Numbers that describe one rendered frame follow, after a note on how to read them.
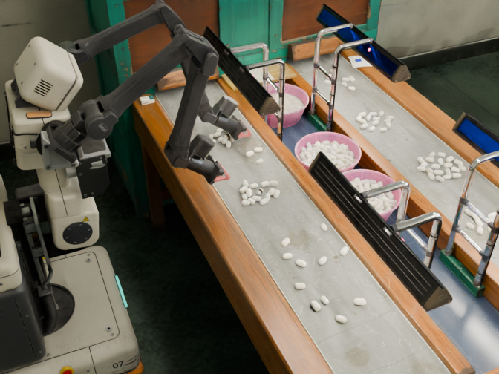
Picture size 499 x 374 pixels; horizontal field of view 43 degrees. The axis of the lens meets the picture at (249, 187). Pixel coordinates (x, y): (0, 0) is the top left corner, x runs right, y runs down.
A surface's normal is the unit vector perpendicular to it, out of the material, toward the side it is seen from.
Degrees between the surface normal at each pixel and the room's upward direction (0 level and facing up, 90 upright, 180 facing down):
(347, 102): 0
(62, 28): 90
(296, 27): 90
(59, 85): 90
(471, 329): 0
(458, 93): 0
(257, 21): 90
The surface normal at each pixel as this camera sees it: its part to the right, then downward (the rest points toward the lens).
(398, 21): 0.40, 0.58
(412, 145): 0.00, -0.77
